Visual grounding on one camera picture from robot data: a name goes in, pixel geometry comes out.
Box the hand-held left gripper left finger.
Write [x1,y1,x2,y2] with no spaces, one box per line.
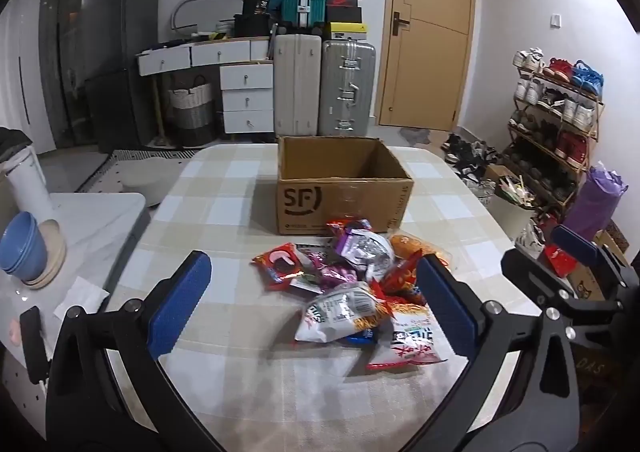
[46,249,226,452]

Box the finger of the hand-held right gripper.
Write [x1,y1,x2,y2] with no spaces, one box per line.
[501,248,631,348]
[550,224,640,303]

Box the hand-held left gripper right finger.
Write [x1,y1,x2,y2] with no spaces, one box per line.
[402,254,583,452]

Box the pile of snack packets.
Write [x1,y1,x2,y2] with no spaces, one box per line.
[251,218,451,372]

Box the brown cardboard box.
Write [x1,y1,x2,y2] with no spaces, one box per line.
[275,136,415,235]

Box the white sneaker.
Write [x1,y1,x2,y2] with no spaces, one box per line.
[517,222,547,259]

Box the purple fabric bag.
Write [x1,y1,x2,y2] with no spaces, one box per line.
[564,162,629,243]

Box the brown printed box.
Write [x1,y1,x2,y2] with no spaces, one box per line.
[567,227,631,303]

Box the white bin with sticks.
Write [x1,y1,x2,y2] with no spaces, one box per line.
[487,174,535,239]

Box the assorted sneakers group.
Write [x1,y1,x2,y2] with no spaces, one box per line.
[510,48,606,203]

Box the white paper tissue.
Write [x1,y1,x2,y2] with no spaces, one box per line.
[54,276,111,320]

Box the white marble side table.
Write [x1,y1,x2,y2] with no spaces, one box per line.
[0,192,151,433]

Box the round grey stool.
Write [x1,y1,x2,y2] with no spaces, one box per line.
[121,158,163,207]

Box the beige plate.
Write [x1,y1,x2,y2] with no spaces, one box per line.
[37,219,66,279]
[22,232,67,290]

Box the scattered dark shoes group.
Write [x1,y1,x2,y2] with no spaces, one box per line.
[441,132,501,183]

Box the black and white rug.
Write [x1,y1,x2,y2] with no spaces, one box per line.
[75,148,201,193]

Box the black phone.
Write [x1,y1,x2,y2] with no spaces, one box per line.
[19,306,52,385]

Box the bamboo shoe rack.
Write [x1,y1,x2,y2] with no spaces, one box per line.
[507,49,606,213]

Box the white electric kettle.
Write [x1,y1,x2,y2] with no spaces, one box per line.
[4,148,55,225]

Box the woven laundry basket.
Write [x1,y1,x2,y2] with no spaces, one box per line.
[166,76,216,147]

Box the white dresser with drawers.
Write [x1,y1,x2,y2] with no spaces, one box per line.
[137,36,276,135]

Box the wooden door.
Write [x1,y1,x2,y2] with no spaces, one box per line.
[377,0,476,131]

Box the dark cloth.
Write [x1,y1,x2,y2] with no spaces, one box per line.
[0,127,34,163]

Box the silver suitcase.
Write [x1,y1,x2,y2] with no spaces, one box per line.
[318,39,377,137]

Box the beige suitcase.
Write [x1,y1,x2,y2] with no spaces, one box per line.
[272,34,323,137]

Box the white wardrobe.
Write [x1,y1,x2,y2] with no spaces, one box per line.
[0,0,56,155]

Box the dark glass cabinet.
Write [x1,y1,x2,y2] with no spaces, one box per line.
[39,0,96,149]

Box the grey refrigerator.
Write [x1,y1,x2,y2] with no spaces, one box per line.
[80,0,160,153]

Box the black storage box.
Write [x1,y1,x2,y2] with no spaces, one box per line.
[233,14,275,38]

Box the yellow and white shoe box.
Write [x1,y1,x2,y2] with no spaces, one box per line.
[325,22,368,41]

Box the wooden handled broom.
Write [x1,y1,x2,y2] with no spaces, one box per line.
[151,76,176,149]

